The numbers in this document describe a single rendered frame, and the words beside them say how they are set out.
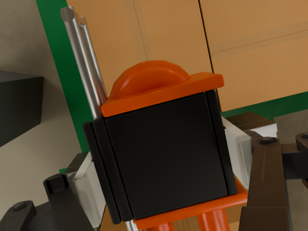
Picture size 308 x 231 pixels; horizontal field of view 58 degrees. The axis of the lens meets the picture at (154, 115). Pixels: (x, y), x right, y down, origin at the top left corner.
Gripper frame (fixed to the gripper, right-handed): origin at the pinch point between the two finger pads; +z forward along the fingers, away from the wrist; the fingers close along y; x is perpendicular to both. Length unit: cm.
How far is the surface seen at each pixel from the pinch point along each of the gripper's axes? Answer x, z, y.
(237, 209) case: -28.8, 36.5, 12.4
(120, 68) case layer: 6, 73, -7
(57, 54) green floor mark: 20, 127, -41
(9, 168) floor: -31, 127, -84
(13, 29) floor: 37, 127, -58
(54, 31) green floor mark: 31, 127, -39
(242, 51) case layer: 2, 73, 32
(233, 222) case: -28.7, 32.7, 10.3
